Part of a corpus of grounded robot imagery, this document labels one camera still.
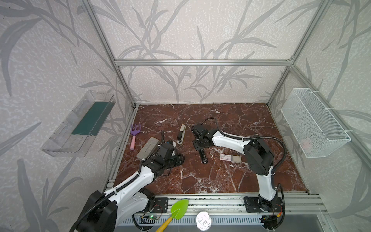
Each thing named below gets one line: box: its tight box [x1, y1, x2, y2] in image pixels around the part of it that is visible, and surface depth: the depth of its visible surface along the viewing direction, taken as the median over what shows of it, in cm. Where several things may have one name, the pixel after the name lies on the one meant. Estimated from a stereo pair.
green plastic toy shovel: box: [155, 198, 189, 232], surface depth 74 cm
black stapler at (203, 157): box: [198, 148, 209, 164], surface depth 91 cm
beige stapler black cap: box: [176, 123, 186, 145], surface depth 99 cm
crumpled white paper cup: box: [195, 211, 213, 232], surface depth 67 cm
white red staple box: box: [220, 154, 242, 163], surface depth 93 cm
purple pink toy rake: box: [129, 123, 142, 151], surface depth 107 cm
